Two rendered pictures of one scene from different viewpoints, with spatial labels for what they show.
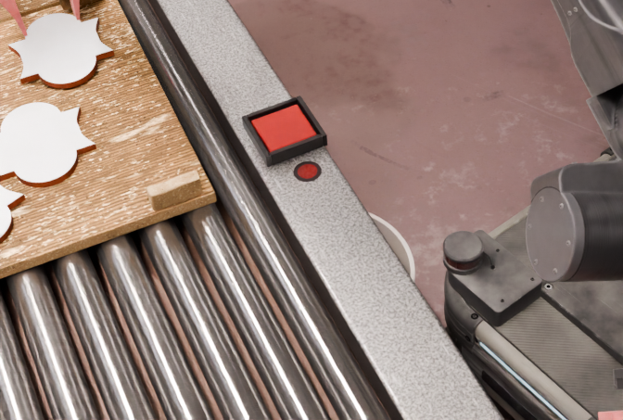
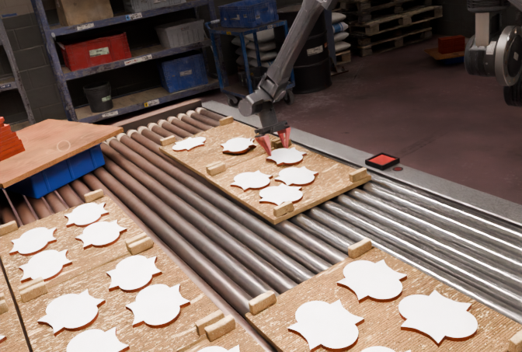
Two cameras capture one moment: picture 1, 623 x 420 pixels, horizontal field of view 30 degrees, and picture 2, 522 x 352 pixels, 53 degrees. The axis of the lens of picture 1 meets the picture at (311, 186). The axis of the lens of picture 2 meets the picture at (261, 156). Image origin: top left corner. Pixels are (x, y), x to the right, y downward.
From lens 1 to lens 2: 0.83 m
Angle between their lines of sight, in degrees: 26
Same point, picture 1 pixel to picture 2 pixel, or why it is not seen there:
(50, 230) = (317, 193)
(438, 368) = (485, 198)
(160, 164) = (345, 173)
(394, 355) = (468, 199)
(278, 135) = (381, 161)
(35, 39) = (275, 155)
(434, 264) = not seen: hidden behind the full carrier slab
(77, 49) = (293, 155)
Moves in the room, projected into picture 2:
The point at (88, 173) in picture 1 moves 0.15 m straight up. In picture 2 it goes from (320, 179) to (314, 133)
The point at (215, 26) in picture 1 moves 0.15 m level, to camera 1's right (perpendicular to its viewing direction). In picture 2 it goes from (335, 147) to (374, 137)
